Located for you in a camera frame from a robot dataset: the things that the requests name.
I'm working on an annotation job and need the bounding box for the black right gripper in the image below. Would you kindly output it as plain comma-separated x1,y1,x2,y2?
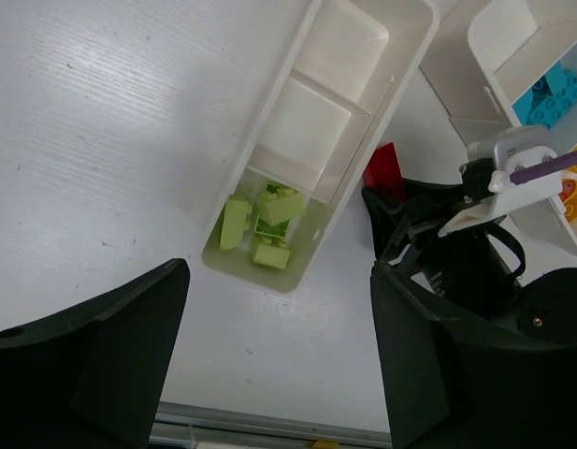
362,180,577,448

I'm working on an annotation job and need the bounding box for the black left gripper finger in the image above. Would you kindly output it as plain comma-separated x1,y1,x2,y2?
0,258,190,448

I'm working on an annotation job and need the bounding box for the red brick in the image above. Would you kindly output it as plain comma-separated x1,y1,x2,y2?
362,142,406,202

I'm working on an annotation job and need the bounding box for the lone lime brick front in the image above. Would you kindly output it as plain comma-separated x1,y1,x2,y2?
257,182,305,225

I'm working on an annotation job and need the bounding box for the narrow white divided tray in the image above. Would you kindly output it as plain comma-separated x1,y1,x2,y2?
201,1,440,293

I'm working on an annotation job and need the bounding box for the long teal brick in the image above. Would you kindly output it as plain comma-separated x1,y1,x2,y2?
512,62,577,129

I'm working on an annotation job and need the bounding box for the small yellow brick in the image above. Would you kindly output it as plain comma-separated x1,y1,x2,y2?
559,179,577,224

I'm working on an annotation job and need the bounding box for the wide white divided bin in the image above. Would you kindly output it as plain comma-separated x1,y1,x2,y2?
418,0,577,262

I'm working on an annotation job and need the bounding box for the aluminium front rail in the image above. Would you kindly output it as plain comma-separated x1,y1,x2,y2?
150,402,392,448

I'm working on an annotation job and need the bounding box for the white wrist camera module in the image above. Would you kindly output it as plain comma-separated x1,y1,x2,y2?
442,125,561,232

